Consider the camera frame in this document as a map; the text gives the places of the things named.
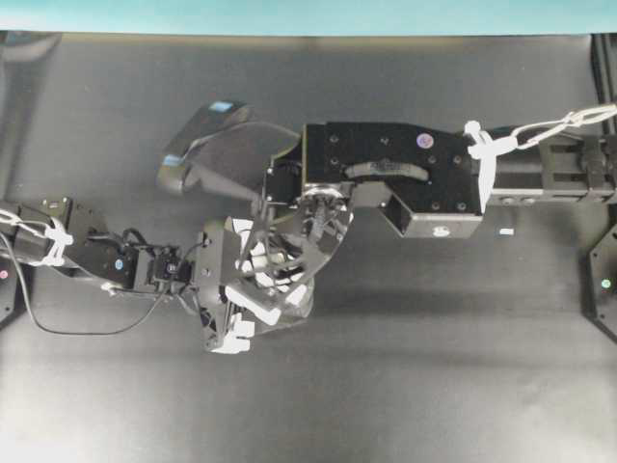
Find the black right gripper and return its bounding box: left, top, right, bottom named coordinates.
left=250, top=161, right=356, bottom=289

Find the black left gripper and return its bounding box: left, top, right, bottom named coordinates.
left=146, top=217, right=255, bottom=355

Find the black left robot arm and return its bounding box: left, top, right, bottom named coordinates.
left=1, top=198, right=255, bottom=354

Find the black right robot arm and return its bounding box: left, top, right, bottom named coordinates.
left=242, top=122, right=616, bottom=286

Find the black thin cable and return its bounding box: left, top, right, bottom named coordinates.
left=9, top=250, right=194, bottom=335

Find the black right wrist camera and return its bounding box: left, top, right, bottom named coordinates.
left=380, top=194, right=483, bottom=239

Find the white cable tie left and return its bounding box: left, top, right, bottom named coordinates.
left=1, top=208, right=73, bottom=267

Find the white cable tie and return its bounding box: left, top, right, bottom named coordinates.
left=1, top=208, right=73, bottom=267
left=463, top=103, right=616, bottom=212

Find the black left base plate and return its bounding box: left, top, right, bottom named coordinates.
left=0, top=258, right=23, bottom=329

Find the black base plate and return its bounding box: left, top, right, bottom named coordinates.
left=0, top=258, right=23, bottom=329
left=582, top=204, right=616, bottom=344

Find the white cable tie right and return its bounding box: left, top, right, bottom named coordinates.
left=463, top=103, right=616, bottom=212

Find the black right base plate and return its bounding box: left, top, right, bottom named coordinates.
left=582, top=204, right=616, bottom=344

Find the black aluminium frame rail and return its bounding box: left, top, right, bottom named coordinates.
left=590, top=33, right=617, bottom=141

